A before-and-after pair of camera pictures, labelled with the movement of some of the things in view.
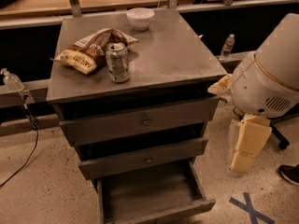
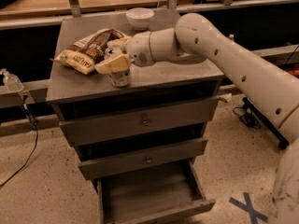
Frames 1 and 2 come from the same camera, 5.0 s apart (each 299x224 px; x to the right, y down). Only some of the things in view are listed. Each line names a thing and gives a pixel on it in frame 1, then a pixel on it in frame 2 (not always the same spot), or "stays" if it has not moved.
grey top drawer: (89, 129) stays
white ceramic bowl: (140, 17) stays
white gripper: (259, 85) -> (139, 49)
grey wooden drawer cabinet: (138, 139) stays
